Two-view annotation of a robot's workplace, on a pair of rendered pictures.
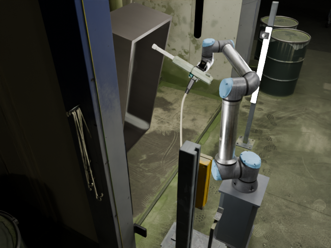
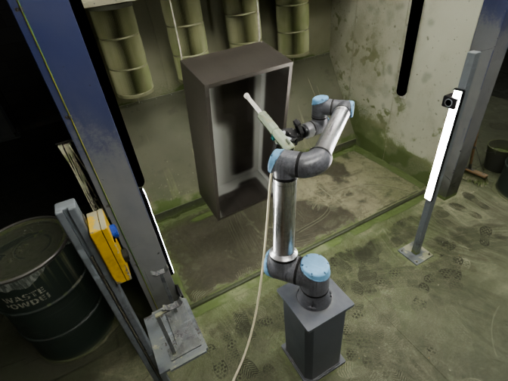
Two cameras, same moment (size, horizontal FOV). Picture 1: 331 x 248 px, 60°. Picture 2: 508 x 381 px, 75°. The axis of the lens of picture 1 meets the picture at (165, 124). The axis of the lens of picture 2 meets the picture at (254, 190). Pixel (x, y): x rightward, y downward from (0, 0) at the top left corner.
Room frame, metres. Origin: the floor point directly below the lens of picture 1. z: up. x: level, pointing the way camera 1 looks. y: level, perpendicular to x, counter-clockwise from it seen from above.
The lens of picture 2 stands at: (0.43, -1.04, 2.22)
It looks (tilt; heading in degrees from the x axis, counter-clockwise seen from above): 36 degrees down; 37
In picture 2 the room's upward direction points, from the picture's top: 6 degrees counter-clockwise
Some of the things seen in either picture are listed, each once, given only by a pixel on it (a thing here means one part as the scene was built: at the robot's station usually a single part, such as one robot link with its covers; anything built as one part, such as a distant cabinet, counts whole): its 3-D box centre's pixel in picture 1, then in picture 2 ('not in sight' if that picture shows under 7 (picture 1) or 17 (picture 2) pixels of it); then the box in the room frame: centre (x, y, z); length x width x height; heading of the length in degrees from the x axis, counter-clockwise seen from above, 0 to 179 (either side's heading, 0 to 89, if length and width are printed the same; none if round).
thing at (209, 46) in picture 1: (209, 47); (321, 106); (2.10, -0.33, 1.45); 0.12 x 0.09 x 0.12; 99
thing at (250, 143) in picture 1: (245, 142); (415, 252); (2.69, -0.98, 0.01); 0.20 x 0.20 x 0.01; 61
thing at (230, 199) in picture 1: (238, 210); (313, 327); (1.47, -0.59, 0.32); 0.31 x 0.31 x 0.64; 61
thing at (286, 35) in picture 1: (289, 36); not in sight; (4.02, -1.76, 0.86); 0.54 x 0.54 x 0.01
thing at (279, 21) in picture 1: (279, 21); not in sight; (4.67, -1.83, 0.86); 0.54 x 0.54 x 0.01
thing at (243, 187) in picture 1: (245, 178); (314, 290); (1.47, -0.59, 0.69); 0.19 x 0.19 x 0.10
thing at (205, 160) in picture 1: (193, 180); (109, 247); (0.79, -0.11, 1.42); 0.12 x 0.06 x 0.26; 61
